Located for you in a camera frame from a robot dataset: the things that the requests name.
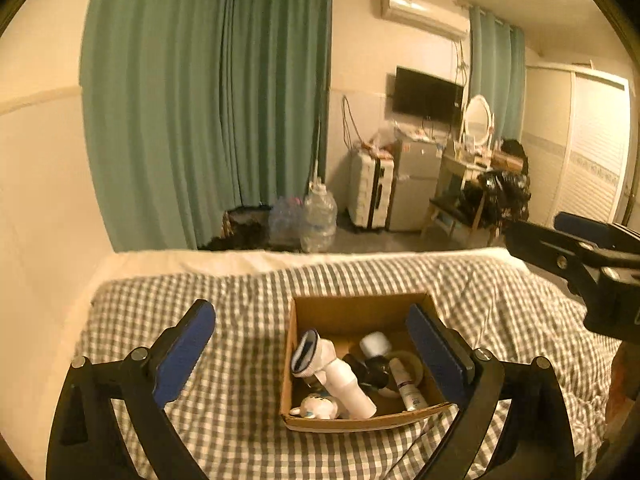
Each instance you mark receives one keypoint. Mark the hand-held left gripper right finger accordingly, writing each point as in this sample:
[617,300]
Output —
[435,355]

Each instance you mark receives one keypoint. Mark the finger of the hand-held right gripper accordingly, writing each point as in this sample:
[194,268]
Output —
[545,245]
[590,225]

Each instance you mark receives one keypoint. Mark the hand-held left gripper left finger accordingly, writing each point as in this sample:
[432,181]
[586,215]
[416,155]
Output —
[182,355]

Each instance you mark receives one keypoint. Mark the clear tape roll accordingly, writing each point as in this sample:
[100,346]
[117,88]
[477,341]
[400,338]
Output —
[416,361]

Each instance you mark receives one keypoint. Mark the white labelled tube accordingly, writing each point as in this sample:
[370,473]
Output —
[407,385]

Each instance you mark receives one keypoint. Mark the black bottle with white cap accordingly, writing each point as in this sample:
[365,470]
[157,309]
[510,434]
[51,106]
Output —
[372,360]

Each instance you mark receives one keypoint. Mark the cardboard box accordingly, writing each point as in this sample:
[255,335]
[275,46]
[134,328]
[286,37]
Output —
[350,312]

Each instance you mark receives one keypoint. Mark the blue tissue packet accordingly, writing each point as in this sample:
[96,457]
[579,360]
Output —
[317,406]

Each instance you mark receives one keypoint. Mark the person's right forearm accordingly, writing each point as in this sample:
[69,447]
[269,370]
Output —
[625,390]

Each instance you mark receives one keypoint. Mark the black plastic bags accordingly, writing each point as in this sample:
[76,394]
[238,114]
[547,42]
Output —
[500,195]

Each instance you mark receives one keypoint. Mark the white louvered wardrobe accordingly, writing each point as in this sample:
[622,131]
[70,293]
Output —
[585,150]

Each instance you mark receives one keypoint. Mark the grey checkered blanket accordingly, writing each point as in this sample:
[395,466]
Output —
[240,300]

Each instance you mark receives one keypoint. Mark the black bag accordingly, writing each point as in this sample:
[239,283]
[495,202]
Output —
[515,152]

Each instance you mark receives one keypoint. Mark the dark seat stool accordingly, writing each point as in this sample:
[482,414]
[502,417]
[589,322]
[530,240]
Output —
[450,207]

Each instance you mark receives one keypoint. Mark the white mattress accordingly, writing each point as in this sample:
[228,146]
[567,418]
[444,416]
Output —
[250,262]

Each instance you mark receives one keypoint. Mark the white dressing table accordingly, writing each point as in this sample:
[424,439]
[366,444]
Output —
[452,172]

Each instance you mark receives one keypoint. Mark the dark bundle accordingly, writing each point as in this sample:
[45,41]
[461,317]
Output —
[240,230]

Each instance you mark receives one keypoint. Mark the small silver fridge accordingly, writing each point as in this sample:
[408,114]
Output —
[415,185]

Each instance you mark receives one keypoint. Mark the white oval mirror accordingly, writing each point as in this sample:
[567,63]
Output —
[477,117]

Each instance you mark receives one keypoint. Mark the crushed clear plastic bottle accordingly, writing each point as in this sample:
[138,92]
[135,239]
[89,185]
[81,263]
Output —
[287,222]

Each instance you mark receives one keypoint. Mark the narrow green curtain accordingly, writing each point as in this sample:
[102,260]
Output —
[497,75]

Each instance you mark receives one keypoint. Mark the white suitcase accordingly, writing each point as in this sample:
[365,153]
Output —
[370,190]

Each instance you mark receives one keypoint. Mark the large clear water jug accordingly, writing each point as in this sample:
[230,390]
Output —
[320,217]

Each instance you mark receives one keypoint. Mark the clear plastic bag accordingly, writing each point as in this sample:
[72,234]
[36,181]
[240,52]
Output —
[385,136]

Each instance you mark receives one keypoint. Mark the white pole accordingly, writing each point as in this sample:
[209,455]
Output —
[318,155]

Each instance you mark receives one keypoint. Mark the wide green curtain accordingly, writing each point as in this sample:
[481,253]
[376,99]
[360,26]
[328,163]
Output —
[200,100]

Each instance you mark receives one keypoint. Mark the white air conditioner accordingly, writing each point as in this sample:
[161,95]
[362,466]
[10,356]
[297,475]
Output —
[425,12]

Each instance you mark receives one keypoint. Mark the black wall television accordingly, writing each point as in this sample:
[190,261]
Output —
[427,94]

